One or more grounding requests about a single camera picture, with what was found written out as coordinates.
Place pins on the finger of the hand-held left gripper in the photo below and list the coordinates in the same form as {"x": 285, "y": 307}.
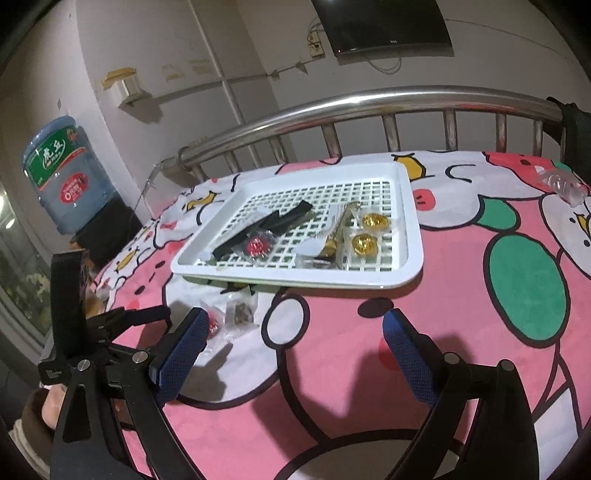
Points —
{"x": 134, "y": 316}

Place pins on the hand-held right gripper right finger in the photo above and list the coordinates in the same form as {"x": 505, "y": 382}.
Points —
{"x": 411, "y": 364}

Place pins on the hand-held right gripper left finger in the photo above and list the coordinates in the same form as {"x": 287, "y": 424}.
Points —
{"x": 182, "y": 355}

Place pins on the red foil ball candy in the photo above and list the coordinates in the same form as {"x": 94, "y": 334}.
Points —
{"x": 257, "y": 245}
{"x": 213, "y": 323}

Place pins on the clear-wrapped dark snack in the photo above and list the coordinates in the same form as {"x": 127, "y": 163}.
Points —
{"x": 241, "y": 314}

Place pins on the white plastic basket tray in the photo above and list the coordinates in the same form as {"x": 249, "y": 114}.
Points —
{"x": 383, "y": 272}

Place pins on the gold foil candy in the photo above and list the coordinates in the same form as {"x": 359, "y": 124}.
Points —
{"x": 364, "y": 244}
{"x": 374, "y": 221}

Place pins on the long black snack packet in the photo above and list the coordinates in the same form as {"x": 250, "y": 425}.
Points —
{"x": 244, "y": 237}

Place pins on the long white snack bar packet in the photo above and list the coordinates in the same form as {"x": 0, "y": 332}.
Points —
{"x": 254, "y": 216}

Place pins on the white snack packet tan back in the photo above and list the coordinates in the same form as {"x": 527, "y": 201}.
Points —
{"x": 339, "y": 221}

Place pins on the small black snack packet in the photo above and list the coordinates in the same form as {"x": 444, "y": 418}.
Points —
{"x": 295, "y": 213}

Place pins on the person's left forearm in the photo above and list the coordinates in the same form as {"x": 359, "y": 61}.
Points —
{"x": 30, "y": 429}

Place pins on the person's left hand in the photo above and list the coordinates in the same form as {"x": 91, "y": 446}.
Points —
{"x": 50, "y": 406}

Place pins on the window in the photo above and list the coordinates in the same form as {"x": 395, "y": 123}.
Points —
{"x": 21, "y": 277}

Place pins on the pink cartoon printed blanket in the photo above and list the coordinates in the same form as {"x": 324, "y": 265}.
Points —
{"x": 461, "y": 323}

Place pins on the blue water bottle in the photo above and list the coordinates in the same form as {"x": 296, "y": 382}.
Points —
{"x": 64, "y": 175}

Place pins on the empty clear wrapper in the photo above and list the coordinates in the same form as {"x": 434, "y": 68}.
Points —
{"x": 565, "y": 184}

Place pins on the black bag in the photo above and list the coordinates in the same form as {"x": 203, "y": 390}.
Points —
{"x": 572, "y": 134}

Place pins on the wall junction box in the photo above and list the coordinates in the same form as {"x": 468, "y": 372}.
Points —
{"x": 125, "y": 87}

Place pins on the white wall pipe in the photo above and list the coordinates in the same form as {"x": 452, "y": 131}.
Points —
{"x": 221, "y": 74}

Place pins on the steel bed rail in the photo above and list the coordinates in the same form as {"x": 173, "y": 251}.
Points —
{"x": 369, "y": 99}

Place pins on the wall power socket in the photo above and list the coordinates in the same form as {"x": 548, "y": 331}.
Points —
{"x": 316, "y": 46}

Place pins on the wall television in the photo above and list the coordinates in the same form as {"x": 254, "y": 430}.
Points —
{"x": 383, "y": 21}

